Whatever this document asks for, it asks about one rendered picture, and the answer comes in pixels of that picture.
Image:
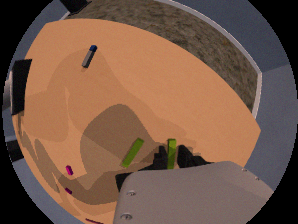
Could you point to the lime green rod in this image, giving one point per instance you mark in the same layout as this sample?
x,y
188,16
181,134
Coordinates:
x,y
171,153
132,153

